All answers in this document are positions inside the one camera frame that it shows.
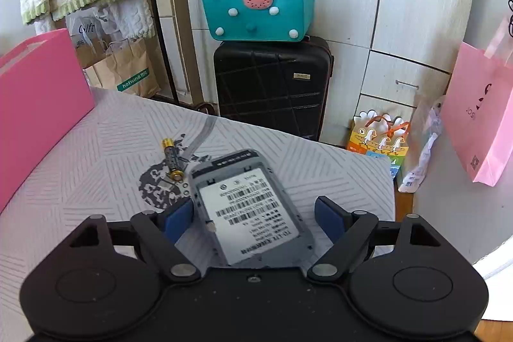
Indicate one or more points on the clear plastic bag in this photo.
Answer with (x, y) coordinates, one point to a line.
(425, 149)

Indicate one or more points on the pink paper bag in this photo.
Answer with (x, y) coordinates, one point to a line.
(481, 105)

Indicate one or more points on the gold black battery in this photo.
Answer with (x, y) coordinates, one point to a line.
(173, 161)

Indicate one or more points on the grey device with label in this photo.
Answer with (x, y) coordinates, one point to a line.
(248, 205)

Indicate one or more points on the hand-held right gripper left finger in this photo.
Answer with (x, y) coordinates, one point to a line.
(178, 217)

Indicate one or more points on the white printed gift bag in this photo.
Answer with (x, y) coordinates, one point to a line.
(86, 27)

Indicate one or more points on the black clothes rack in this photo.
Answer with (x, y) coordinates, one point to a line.
(160, 5)

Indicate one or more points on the pink cardboard box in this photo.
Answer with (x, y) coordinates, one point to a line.
(40, 105)

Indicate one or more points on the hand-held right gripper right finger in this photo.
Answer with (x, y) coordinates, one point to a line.
(330, 216)

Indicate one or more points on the brown paper bag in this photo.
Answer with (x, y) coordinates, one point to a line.
(128, 69)

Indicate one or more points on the colourful printed gift bag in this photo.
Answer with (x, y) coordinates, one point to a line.
(376, 145)

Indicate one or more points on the white door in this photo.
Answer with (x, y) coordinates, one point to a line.
(499, 258)

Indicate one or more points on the black suitcase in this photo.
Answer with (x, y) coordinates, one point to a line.
(272, 89)

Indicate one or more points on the tall grey cabinet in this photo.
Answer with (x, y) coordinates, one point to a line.
(441, 213)

